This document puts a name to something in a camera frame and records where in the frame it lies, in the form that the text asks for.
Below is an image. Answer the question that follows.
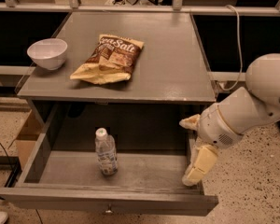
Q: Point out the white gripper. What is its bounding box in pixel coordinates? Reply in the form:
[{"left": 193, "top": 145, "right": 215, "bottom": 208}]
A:
[{"left": 179, "top": 103, "right": 244, "bottom": 187}]

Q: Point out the clear plastic water bottle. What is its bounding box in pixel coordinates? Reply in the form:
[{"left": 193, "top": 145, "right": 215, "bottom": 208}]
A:
[{"left": 95, "top": 128, "right": 118, "bottom": 175}]

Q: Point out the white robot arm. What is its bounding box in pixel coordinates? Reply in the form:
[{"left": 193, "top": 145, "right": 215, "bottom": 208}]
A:
[{"left": 179, "top": 53, "right": 280, "bottom": 186}]

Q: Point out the grey cabinet counter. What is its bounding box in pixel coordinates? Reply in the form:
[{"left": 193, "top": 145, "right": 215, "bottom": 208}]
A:
[{"left": 18, "top": 12, "right": 216, "bottom": 105}]

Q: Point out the open grey top drawer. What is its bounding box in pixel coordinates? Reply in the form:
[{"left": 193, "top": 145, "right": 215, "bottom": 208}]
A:
[{"left": 0, "top": 103, "right": 218, "bottom": 217}]

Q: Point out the metal drawer knob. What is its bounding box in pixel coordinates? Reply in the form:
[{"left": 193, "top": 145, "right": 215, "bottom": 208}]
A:
[{"left": 104, "top": 204, "right": 114, "bottom": 216}]

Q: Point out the sea salt chips bag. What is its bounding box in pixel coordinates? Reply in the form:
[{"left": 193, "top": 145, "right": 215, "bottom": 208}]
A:
[{"left": 70, "top": 34, "right": 144, "bottom": 85}]

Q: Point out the cardboard box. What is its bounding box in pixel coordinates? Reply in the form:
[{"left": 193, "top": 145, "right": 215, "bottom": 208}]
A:
[{"left": 10, "top": 111, "right": 43, "bottom": 170}]

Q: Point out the white bowl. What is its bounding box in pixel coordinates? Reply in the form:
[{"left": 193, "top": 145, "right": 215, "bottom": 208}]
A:
[{"left": 27, "top": 38, "right": 68, "bottom": 70}]

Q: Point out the white cable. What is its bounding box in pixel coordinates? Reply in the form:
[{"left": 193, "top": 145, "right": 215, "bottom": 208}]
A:
[{"left": 218, "top": 4, "right": 244, "bottom": 92}]

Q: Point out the black floor cable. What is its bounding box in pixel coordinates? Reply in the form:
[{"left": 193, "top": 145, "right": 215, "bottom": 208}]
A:
[{"left": 0, "top": 130, "right": 17, "bottom": 173}]

